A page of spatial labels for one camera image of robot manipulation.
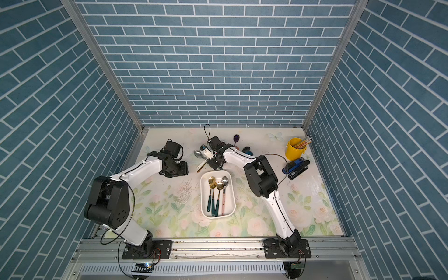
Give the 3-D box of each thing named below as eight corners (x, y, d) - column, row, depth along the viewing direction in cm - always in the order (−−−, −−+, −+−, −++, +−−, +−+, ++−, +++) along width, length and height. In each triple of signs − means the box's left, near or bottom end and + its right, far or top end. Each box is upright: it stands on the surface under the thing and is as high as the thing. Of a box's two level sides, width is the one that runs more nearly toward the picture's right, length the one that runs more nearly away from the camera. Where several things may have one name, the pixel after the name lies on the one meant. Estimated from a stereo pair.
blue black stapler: (290, 180, 98) (292, 176, 94) (281, 170, 102) (283, 166, 98) (309, 168, 103) (312, 163, 100) (299, 159, 108) (302, 154, 104)
